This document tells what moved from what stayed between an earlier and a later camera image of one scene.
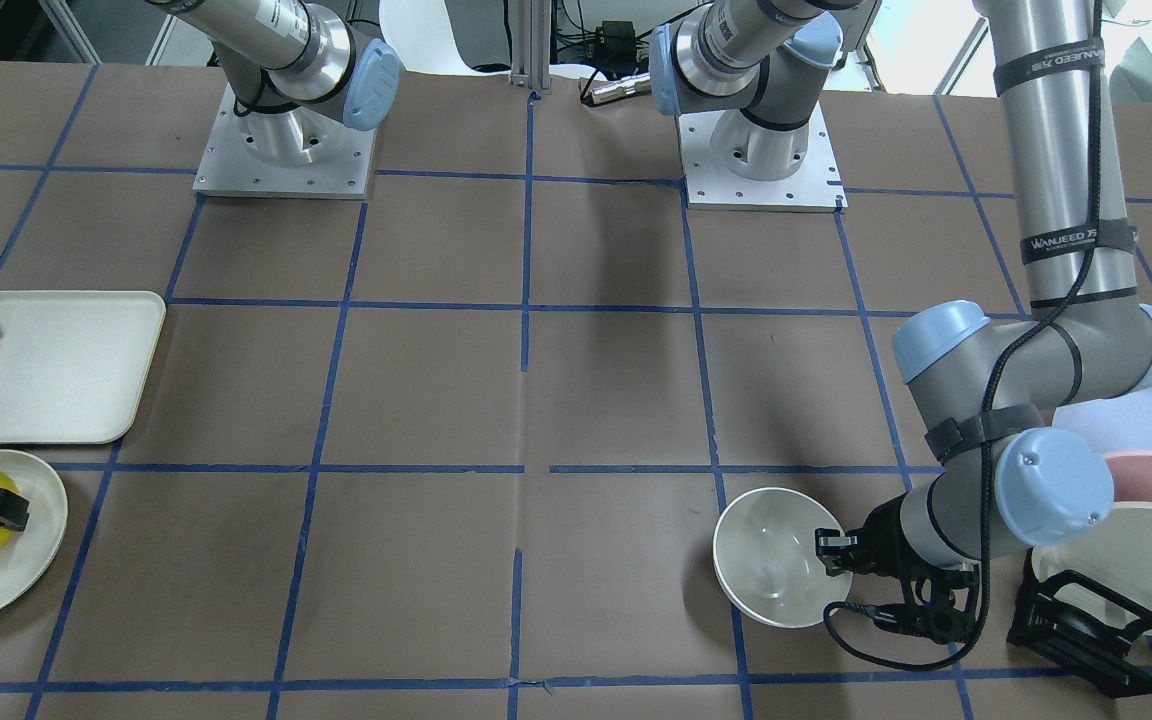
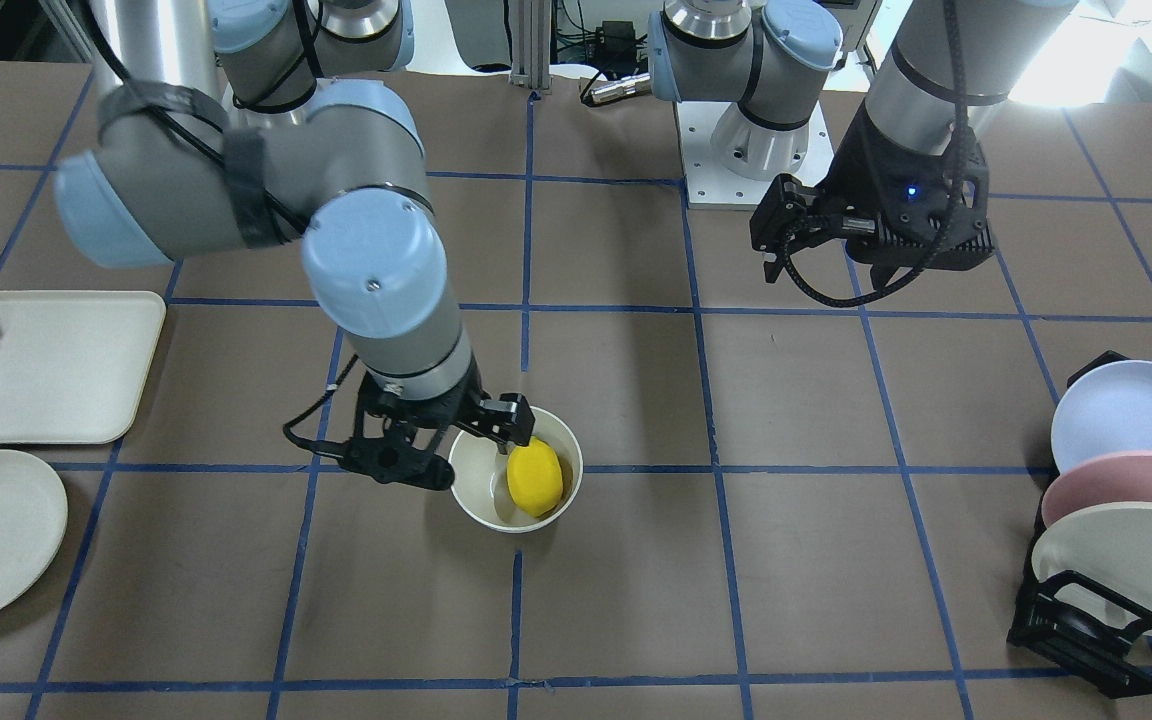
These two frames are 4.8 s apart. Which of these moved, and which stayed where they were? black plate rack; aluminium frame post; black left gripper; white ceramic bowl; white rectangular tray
Moved: white ceramic bowl; black left gripper
Stayed: aluminium frame post; white rectangular tray; black plate rack
